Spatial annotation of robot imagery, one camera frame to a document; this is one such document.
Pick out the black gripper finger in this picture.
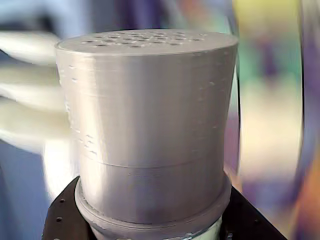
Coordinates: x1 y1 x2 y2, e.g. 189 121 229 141
41 175 101 240
215 186 289 240

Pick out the gray salt shaker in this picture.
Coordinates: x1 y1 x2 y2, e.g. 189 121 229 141
54 30 239 240

